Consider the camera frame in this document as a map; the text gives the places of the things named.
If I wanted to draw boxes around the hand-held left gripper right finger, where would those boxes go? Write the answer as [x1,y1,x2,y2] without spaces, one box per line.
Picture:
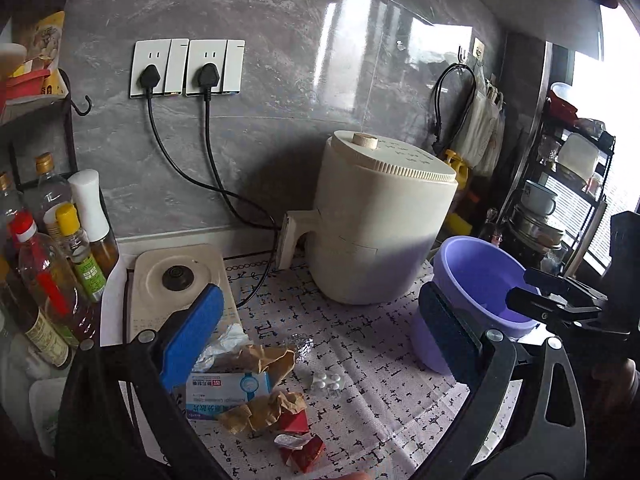
[410,283,588,480]

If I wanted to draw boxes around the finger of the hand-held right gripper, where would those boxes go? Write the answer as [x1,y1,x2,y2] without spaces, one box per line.
[505,287,602,330]
[523,268,610,307]

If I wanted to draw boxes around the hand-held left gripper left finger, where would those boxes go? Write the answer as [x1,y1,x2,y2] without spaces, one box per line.
[54,283,233,480]

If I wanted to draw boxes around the purple plastic bin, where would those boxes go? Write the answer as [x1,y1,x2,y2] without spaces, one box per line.
[410,236,543,373]

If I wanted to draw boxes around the blue white medicine box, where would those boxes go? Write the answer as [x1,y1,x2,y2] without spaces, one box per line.
[186,371,273,421]

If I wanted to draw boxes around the red wrapper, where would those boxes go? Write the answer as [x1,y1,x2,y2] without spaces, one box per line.
[280,435,327,473]
[277,407,311,435]

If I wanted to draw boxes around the person's right hand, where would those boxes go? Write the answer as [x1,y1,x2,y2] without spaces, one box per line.
[591,359,640,402]

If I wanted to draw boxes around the crumpled white tissue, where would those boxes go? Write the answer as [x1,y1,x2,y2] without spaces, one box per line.
[192,324,251,373]

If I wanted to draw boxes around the stack of metal pots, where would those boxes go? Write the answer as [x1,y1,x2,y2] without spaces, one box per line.
[509,205,567,257]

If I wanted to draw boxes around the crumpled brown paper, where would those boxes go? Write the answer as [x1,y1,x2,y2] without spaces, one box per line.
[218,391,307,436]
[210,344,297,386]

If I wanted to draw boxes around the cream kettle heating base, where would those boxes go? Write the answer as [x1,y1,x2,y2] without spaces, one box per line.
[125,244,241,346]

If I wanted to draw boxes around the patterned white table mat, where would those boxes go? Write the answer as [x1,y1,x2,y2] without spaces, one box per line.
[100,250,526,480]

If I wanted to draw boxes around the white enamel mug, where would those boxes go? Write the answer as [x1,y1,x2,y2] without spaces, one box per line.
[522,180,559,219]

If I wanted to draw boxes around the crumpled foil ball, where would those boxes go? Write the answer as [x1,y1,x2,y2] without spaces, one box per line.
[285,336,315,363]

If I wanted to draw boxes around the cream air fryer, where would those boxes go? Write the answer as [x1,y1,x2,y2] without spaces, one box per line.
[276,131,460,306]

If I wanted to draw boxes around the black kitchen shelf rack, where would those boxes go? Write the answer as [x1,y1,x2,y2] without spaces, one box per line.
[479,105,617,281]

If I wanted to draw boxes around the white storage container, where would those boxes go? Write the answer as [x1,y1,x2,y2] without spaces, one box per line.
[557,132,601,184]

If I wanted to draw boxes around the white pill blister pack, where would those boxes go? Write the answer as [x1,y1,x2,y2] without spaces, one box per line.
[309,370,346,398]

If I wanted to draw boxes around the yellow cap green label bottle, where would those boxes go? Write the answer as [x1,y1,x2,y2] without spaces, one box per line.
[55,203,109,304]

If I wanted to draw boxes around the yellow plastic bottle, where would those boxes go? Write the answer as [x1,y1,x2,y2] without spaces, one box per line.
[440,149,473,237]

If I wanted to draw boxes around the dark sauce bottle beige label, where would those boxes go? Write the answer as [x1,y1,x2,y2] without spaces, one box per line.
[0,257,74,370]

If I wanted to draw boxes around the red cap oil bottle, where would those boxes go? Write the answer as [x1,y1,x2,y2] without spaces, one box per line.
[10,210,101,352]

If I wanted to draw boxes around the crumpled red wrapper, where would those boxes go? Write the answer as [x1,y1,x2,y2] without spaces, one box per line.
[280,435,327,473]

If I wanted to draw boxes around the white cap oil dispenser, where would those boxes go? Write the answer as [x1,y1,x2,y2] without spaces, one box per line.
[68,169,121,277]

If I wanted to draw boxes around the window with blinds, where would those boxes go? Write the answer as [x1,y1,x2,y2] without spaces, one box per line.
[570,5,640,277]

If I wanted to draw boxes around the white plastic container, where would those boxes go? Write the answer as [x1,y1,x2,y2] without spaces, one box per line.
[27,376,68,456]

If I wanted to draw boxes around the hanging white bags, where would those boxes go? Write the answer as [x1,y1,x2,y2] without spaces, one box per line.
[452,67,507,177]

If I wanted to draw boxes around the red bowl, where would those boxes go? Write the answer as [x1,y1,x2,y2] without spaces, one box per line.
[547,82,582,114]

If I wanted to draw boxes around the clear bottle gold cap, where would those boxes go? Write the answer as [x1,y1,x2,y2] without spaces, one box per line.
[30,152,76,236]
[0,171,27,257]

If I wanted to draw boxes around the black power plug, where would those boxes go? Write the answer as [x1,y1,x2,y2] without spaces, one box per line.
[197,64,221,94]
[140,66,163,97]

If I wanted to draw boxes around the yellow snack packet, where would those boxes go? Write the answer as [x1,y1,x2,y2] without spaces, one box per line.
[10,10,69,99]

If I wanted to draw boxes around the black power cable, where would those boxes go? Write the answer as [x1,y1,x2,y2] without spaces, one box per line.
[147,94,280,232]
[205,91,277,311]

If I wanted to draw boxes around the hanging black cable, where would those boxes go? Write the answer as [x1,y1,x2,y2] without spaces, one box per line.
[431,62,477,153]

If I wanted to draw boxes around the white wall socket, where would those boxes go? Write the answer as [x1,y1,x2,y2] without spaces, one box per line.
[129,38,189,99]
[185,38,246,97]

